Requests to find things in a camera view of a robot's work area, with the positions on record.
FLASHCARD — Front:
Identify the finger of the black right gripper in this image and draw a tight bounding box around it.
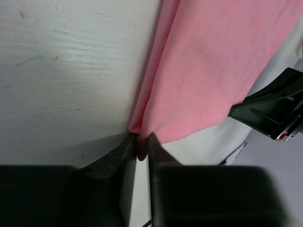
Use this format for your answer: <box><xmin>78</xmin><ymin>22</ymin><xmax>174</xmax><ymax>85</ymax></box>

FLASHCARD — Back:
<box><xmin>230</xmin><ymin>68</ymin><xmax>303</xmax><ymax>141</ymax></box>

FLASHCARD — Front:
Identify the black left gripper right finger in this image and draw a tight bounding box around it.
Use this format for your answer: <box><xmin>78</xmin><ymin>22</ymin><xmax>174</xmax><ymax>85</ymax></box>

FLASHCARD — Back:
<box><xmin>146</xmin><ymin>133</ymin><xmax>182</xmax><ymax>227</ymax></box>

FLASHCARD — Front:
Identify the pink t-shirt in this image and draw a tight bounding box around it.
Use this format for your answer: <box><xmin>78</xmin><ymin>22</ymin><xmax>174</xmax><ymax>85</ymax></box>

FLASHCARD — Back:
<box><xmin>129</xmin><ymin>0</ymin><xmax>303</xmax><ymax>162</ymax></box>

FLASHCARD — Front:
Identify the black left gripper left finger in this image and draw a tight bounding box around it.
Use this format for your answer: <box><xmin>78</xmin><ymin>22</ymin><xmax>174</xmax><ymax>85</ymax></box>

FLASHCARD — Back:
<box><xmin>75</xmin><ymin>133</ymin><xmax>137</xmax><ymax>227</ymax></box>

